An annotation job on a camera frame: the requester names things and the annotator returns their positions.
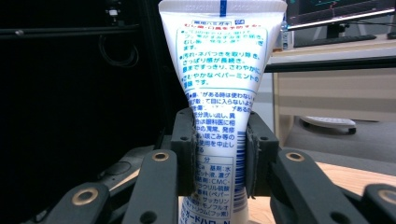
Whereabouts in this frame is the black metal crossbar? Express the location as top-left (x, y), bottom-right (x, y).
top-left (0, 23), bottom-right (140, 41)

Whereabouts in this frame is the camera on stand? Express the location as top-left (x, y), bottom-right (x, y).
top-left (105, 0), bottom-right (121, 26)

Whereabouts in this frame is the clear plastic bottle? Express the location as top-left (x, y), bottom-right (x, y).
top-left (279, 12), bottom-right (295, 51)

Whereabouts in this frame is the computer monitor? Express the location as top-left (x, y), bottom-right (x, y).
top-left (285, 0), bottom-right (396, 41)

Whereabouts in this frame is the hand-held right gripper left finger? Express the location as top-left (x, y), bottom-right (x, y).
top-left (170, 106), bottom-right (199, 198)

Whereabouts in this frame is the light wooden desk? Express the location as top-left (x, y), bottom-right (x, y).
top-left (266, 33), bottom-right (396, 147)

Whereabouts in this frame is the black horizontal frame bar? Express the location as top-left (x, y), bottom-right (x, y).
top-left (264, 55), bottom-right (396, 74)

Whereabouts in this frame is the coiled black cable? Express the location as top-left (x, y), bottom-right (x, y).
top-left (98, 35), bottom-right (140, 69)

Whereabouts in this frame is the white toothpaste tube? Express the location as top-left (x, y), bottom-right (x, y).
top-left (157, 0), bottom-right (289, 224)

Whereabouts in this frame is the low wheeled base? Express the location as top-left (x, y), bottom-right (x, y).
top-left (299, 115), bottom-right (358, 135)

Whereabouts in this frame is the black keyboard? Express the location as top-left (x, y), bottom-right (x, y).
top-left (293, 34), bottom-right (378, 49)

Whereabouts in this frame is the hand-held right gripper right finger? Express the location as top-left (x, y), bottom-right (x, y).
top-left (245, 110), bottom-right (280, 199)

